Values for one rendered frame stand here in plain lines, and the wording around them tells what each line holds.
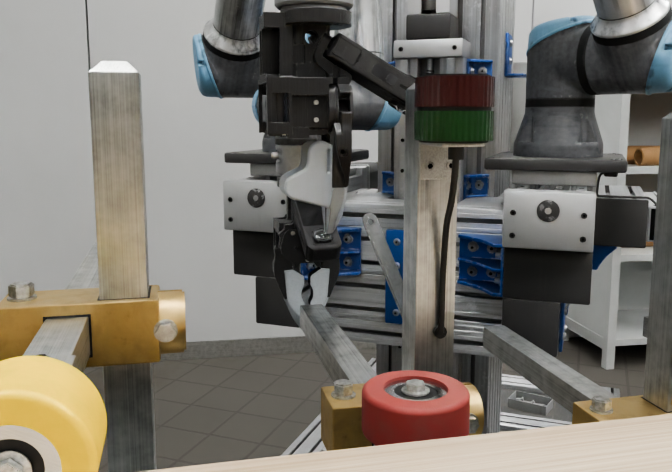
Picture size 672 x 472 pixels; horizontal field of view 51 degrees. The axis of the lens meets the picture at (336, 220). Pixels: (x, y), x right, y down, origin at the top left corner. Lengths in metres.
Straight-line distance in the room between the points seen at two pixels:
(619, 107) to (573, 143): 1.98
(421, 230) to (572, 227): 0.56
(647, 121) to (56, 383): 3.54
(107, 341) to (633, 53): 0.88
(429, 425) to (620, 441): 0.12
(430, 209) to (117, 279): 0.25
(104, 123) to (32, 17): 2.75
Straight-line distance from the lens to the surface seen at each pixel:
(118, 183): 0.54
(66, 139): 3.23
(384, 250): 0.67
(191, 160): 3.17
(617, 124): 3.21
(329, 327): 0.83
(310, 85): 0.65
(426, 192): 0.57
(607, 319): 3.31
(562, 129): 1.23
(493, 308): 1.28
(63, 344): 0.49
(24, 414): 0.37
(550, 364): 0.86
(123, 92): 0.54
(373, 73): 0.68
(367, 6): 1.08
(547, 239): 1.12
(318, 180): 0.67
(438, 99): 0.52
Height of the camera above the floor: 1.11
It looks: 8 degrees down
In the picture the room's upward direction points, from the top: straight up
